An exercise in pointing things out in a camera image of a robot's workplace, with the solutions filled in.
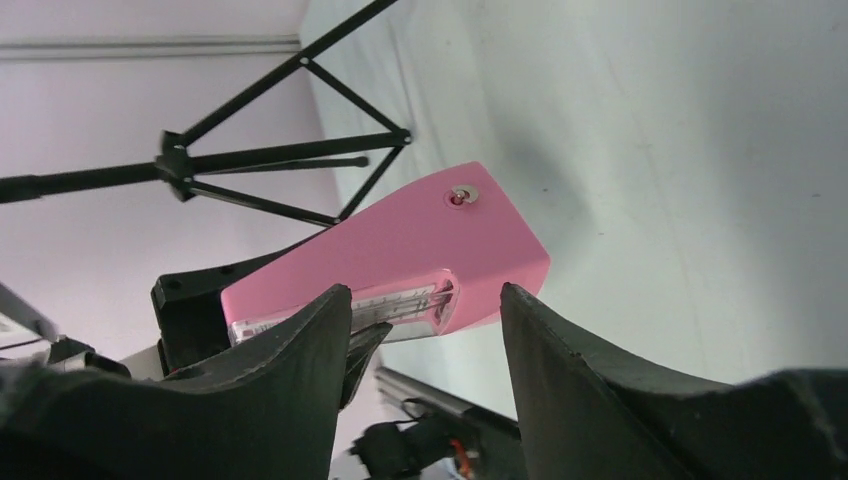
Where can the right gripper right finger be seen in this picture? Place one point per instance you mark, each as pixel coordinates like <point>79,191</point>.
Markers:
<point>588,409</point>

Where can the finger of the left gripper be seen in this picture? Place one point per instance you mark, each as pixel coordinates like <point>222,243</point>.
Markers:
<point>362,347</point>

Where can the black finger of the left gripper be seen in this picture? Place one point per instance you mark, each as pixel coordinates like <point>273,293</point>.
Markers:
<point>194,311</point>

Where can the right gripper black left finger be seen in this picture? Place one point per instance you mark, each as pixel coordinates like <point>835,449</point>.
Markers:
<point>264,409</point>

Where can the pink metronome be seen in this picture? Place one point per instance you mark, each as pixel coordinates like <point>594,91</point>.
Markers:
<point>430,258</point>

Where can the black perforated music stand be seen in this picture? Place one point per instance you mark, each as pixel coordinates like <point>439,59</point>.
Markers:
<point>176,167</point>

